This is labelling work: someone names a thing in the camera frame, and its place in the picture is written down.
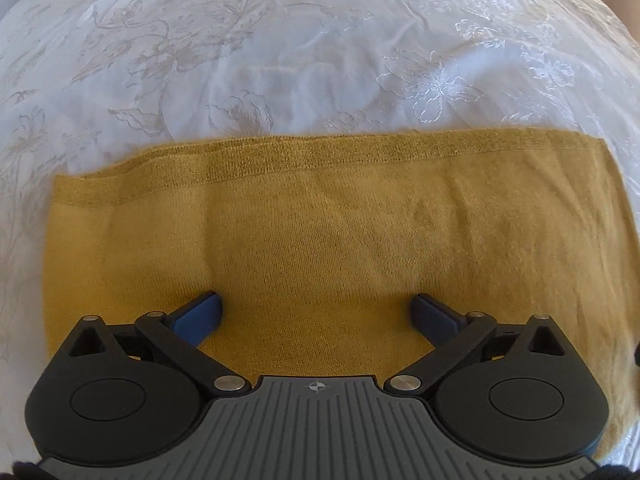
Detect white floral embroidered bedspread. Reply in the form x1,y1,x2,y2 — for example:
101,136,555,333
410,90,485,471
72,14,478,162
0,0,640,466

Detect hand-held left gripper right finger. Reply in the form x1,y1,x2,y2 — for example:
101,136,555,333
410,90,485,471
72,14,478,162
384,294,577,396

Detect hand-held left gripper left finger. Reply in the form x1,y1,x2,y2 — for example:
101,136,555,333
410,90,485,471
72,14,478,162
64,290,252,397

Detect mustard yellow knit sweater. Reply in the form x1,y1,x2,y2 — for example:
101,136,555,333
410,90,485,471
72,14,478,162
42,129,640,462

